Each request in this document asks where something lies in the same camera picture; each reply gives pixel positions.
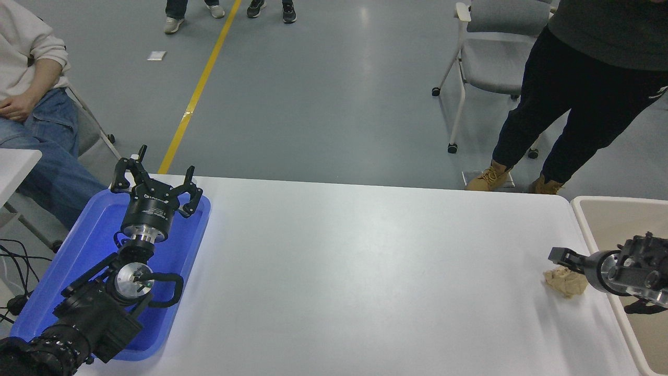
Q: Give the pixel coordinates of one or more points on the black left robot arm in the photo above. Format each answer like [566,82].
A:
[88,313]

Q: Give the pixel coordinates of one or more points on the tan paper ball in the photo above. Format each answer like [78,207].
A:
[564,283]

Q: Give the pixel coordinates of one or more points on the white paper scrap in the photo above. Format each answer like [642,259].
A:
[157,55]

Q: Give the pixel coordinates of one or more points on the blue plastic tray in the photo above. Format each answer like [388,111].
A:
[83,250]

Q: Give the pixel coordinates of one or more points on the seated person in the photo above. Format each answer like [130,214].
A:
[47,156]

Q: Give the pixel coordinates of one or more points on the person's hand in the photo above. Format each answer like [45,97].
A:
[20,108]

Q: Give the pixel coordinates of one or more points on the standing person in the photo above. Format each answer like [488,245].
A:
[574,89]

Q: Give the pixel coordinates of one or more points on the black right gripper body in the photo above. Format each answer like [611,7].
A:
[591,271]

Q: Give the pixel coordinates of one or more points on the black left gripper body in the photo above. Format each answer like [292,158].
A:
[148,211]

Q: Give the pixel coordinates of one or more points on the small white side table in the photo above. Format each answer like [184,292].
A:
[15,167]

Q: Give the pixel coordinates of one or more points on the person's forearm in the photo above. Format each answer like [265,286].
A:
[44,78]

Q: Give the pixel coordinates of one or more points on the person with black shoes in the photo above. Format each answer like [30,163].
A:
[288,11]

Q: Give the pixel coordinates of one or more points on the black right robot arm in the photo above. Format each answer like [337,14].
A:
[636,261]

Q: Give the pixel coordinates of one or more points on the person with white shoes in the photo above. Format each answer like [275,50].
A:
[175,23]

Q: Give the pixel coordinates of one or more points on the folding chair with grey seat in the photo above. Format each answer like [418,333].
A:
[88,133]

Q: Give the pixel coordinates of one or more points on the grey wheeled chair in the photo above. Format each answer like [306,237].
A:
[490,62]

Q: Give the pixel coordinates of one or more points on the large pale bin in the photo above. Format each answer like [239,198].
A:
[605,219]

